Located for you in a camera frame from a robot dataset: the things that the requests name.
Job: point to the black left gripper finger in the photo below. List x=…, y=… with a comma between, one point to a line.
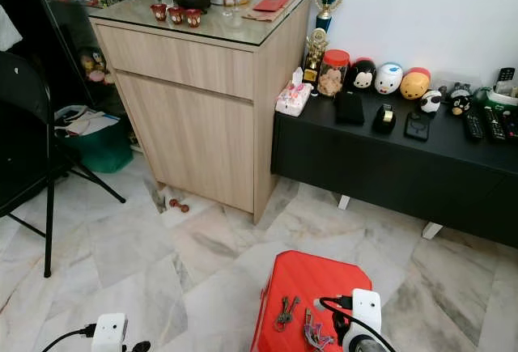
x=139, y=347

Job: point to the red plastic stool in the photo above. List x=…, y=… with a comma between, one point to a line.
x=299, y=275

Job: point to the small red floor toy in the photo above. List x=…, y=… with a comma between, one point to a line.
x=178, y=205

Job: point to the black low console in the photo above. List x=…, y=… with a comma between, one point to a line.
x=380, y=170

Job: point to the green waste bin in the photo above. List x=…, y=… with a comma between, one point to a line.
x=105, y=151

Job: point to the black tape dispenser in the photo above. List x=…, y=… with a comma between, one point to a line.
x=384, y=120

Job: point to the black wallet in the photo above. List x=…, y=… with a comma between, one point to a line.
x=350, y=108

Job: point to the light wood cabinet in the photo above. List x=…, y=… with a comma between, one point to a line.
x=186, y=117

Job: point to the black folding chair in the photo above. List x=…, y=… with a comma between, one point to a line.
x=20, y=142

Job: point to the pink tissue pack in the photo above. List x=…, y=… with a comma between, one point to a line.
x=293, y=99

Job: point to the black remote control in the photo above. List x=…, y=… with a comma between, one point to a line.
x=474, y=127
x=511, y=124
x=494, y=124

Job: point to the small panda plush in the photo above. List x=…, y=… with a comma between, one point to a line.
x=430, y=101

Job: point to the clear jar with red lid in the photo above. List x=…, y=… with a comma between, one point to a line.
x=333, y=79

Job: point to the white blue plush ball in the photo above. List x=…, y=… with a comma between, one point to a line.
x=388, y=79

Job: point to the black mouse plush ball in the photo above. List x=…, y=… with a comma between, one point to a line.
x=362, y=75

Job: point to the yellow orange plush ball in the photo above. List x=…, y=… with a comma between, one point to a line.
x=415, y=85

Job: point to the black white bear plush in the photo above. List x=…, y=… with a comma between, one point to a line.
x=461, y=101

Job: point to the small gold trophy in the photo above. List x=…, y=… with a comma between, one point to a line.
x=316, y=54

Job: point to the green white container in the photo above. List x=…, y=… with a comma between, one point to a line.
x=494, y=98

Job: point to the dark upright remote control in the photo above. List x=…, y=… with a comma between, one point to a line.
x=507, y=78

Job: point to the small red cup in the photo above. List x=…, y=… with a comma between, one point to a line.
x=193, y=19
x=159, y=13
x=176, y=15

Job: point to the white hanging cloth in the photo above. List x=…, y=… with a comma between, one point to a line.
x=8, y=32

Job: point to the red envelope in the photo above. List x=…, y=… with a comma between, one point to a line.
x=271, y=3

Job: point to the glass display cabinet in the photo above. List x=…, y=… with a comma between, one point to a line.
x=69, y=12

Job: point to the small clear glass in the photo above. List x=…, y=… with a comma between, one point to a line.
x=228, y=6

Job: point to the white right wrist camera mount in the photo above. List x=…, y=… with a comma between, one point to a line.
x=364, y=310

